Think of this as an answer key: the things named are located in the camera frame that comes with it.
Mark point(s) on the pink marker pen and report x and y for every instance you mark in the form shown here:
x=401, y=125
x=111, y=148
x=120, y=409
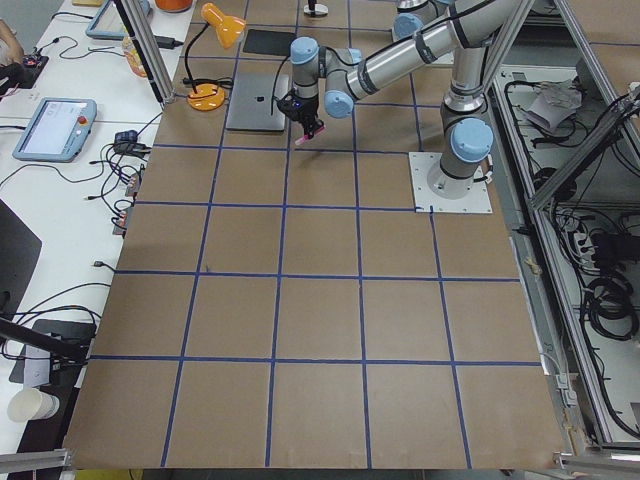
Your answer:
x=299, y=143

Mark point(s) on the black mousepad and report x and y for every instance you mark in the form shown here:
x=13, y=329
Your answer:
x=268, y=42

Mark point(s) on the silver apple laptop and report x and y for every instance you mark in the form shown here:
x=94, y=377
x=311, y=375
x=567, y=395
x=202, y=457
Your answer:
x=251, y=106

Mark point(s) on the orange desk lamp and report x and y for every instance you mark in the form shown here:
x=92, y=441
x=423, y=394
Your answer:
x=207, y=58

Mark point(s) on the orange cylindrical container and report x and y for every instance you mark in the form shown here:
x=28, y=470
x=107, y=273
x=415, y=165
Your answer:
x=173, y=6

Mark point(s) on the black power adapter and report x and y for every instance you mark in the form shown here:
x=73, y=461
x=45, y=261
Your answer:
x=169, y=43

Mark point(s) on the teach pendant tablet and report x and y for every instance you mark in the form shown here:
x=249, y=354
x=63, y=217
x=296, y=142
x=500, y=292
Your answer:
x=57, y=130
x=106, y=24

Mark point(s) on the white paper cup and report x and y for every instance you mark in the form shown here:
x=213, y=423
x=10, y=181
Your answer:
x=32, y=404

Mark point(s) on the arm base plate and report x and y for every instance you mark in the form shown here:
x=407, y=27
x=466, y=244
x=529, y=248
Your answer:
x=435, y=192

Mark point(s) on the aluminium frame post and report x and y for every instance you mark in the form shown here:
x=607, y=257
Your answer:
x=139, y=30

